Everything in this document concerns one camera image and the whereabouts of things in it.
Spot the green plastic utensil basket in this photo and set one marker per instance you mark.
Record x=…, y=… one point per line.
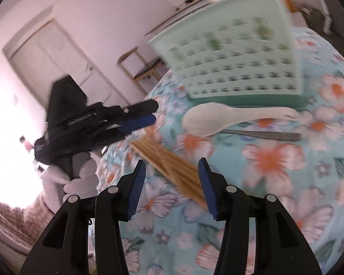
x=246, y=71

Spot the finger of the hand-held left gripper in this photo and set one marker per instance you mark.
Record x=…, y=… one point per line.
x=137, y=122
x=140, y=107

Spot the green fabric bag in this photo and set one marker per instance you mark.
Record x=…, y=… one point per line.
x=315, y=20

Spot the person's left hand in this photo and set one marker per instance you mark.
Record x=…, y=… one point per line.
x=83, y=183

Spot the person's left forearm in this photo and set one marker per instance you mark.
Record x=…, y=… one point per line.
x=17, y=223

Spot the metal spoon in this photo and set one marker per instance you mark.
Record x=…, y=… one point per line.
x=275, y=135

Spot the white wooden door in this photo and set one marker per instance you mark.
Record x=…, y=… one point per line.
x=54, y=54

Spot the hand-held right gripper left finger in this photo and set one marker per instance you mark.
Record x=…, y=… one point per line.
x=136, y=192

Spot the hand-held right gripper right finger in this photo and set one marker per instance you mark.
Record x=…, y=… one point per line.
x=207, y=189

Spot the wooden chair with dark seat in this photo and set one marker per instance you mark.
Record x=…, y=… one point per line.
x=149, y=68

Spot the white board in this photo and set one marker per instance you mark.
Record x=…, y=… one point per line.
x=325, y=11

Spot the white side table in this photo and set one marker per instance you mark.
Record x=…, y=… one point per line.
x=177, y=13

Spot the floral blue tablecloth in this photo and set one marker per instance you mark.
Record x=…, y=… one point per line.
x=275, y=177

